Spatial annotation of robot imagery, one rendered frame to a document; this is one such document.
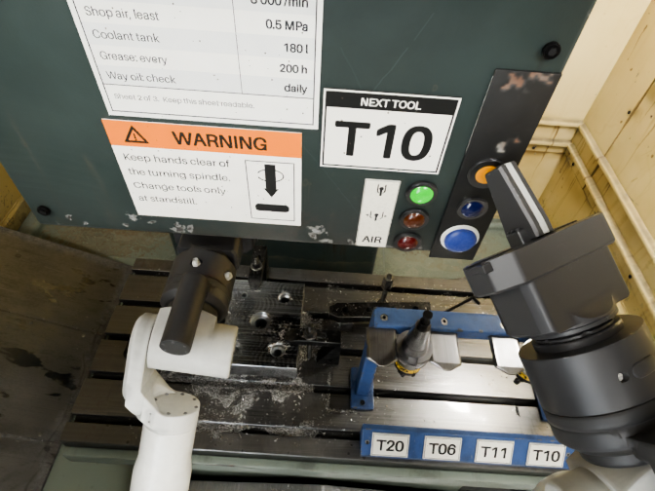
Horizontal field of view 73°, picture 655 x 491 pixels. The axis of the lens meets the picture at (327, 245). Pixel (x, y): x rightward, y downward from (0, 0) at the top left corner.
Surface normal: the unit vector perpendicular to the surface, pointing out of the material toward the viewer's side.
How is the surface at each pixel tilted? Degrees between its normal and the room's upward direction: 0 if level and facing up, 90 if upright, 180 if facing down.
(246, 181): 90
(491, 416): 0
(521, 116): 90
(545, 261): 30
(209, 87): 90
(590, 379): 53
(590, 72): 90
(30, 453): 24
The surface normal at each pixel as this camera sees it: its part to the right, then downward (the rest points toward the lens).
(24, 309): 0.46, -0.56
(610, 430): -0.48, 0.10
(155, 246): 0.05, -0.65
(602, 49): -0.04, 0.76
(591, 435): -0.68, 0.18
